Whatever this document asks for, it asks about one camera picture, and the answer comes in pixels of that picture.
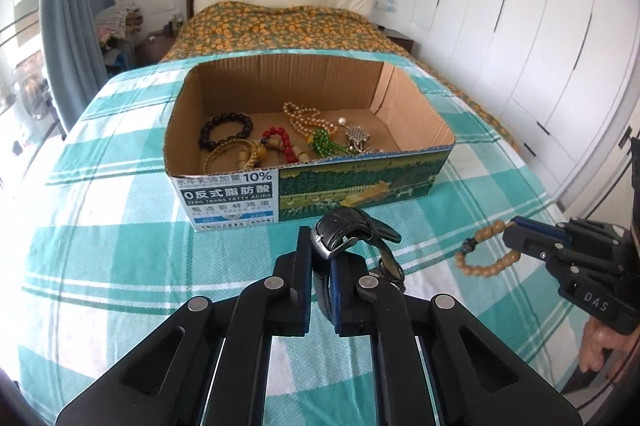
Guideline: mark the white wardrobe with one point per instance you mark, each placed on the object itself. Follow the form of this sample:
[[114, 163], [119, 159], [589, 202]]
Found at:
[[525, 6]]

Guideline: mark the orange floral quilt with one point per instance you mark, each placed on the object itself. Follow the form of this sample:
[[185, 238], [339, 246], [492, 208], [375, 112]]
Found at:
[[280, 26]]

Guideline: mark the silver filigree pendant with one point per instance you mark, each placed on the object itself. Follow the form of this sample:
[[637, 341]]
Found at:
[[359, 137]]

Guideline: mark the gold mesh bangle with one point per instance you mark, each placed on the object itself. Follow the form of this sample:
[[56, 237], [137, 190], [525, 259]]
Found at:
[[220, 152]]

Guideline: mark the dark wooden nightstand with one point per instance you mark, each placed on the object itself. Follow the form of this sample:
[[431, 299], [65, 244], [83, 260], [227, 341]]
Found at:
[[397, 38], [150, 51]]

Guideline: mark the person's right hand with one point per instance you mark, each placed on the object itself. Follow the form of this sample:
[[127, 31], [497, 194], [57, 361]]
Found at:
[[597, 346]]

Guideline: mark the wall socket panel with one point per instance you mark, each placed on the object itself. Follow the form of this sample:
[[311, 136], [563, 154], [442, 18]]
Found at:
[[385, 3]]

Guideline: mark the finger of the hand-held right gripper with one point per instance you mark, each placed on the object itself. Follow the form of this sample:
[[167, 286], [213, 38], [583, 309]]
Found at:
[[525, 243], [542, 228]]

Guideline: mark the blue curtain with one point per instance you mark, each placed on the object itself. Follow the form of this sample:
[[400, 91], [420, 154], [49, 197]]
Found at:
[[70, 6]]

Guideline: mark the teal checked bed sheet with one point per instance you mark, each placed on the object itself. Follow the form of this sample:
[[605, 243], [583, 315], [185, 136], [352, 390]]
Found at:
[[125, 206]]

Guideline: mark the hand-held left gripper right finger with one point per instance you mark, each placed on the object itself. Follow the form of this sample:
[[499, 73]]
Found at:
[[340, 301]]

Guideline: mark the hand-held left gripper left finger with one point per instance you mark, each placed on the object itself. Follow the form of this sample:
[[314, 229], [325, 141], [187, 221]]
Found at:
[[302, 281]]

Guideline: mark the printed cardboard box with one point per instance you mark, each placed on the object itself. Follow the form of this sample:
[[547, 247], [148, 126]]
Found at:
[[225, 201]]

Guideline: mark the pile of clothes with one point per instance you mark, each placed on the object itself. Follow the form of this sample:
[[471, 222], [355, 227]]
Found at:
[[115, 18]]

